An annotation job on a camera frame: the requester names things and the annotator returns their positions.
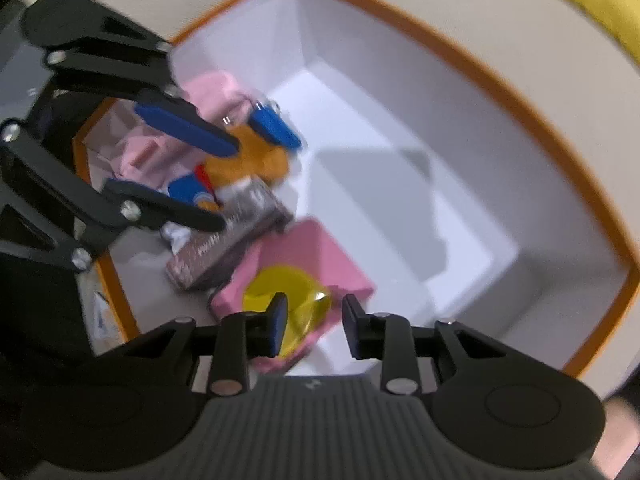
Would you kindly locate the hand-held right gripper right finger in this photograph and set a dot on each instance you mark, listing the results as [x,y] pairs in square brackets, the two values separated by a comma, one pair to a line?
[352,327]

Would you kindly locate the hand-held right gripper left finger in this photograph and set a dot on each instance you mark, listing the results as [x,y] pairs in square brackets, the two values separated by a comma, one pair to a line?
[277,325]

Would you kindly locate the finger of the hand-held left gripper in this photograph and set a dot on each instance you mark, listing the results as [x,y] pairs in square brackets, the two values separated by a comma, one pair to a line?
[185,130]
[170,210]

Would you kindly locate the pink handheld gadget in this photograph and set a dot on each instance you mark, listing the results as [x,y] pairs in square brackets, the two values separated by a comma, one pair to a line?
[215,90]

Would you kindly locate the pink box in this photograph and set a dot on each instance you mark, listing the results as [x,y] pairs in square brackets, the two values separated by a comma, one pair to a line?
[325,255]

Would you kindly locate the brown teddy bear doll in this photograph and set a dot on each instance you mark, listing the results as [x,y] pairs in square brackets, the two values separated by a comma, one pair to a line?
[260,162]

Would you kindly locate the orange cardboard box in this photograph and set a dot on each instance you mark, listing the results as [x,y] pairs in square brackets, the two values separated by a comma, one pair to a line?
[400,170]

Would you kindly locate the brown glittery box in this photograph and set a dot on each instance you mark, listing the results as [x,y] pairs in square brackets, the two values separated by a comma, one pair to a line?
[225,250]

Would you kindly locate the white printed packet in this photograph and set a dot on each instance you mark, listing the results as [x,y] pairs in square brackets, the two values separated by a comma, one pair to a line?
[106,317]

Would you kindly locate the person's right leg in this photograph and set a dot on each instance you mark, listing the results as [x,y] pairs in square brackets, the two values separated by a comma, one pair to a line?
[622,435]

